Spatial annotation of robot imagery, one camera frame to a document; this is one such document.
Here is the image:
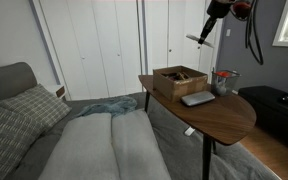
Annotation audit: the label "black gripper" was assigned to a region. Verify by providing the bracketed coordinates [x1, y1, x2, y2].
[198, 0, 236, 45]

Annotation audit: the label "white marker pen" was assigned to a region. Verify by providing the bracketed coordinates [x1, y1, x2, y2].
[185, 33, 215, 49]

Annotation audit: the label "dark items inside box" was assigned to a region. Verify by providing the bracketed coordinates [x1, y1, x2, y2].
[160, 71, 191, 82]

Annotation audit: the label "brown cardboard box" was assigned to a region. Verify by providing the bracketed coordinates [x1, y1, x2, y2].
[152, 65, 209, 103]

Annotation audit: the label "white bifold closet door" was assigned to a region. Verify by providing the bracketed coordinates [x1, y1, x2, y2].
[144, 0, 219, 84]
[38, 0, 143, 101]

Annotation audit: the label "red item in holder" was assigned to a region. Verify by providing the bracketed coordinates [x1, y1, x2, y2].
[215, 70, 232, 78]

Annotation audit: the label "grey item in holder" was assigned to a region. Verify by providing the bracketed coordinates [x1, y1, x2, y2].
[216, 82, 228, 96]

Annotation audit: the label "grey flat tablet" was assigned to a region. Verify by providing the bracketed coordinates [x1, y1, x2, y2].
[180, 90, 216, 107]

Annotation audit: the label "dark wooden side table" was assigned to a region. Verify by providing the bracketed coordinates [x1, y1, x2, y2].
[138, 73, 258, 180]

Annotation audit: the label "black table leg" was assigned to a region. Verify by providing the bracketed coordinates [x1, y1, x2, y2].
[144, 90, 151, 113]
[201, 134, 214, 180]

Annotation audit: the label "small white block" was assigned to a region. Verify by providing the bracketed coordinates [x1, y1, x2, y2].
[184, 126, 196, 137]

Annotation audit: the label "black bench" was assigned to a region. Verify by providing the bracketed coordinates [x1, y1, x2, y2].
[237, 85, 288, 155]

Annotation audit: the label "teal throw blanket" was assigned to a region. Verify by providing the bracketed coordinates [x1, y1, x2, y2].
[75, 95, 139, 118]

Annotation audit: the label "grey sofa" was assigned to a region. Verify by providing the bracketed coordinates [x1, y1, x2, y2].
[0, 61, 282, 180]

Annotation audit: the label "light grey seat cushion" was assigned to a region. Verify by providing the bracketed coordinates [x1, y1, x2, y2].
[38, 112, 121, 180]
[111, 108, 172, 180]

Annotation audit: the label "white and wood nightstand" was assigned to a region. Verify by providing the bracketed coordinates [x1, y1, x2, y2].
[45, 83, 67, 100]

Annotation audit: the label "plaid grey pillow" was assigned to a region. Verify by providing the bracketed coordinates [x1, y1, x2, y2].
[0, 83, 73, 135]

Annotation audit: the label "striped grey pillow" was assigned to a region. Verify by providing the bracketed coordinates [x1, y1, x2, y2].
[0, 97, 44, 180]

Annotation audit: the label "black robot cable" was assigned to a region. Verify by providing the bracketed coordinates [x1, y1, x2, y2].
[245, 0, 265, 66]

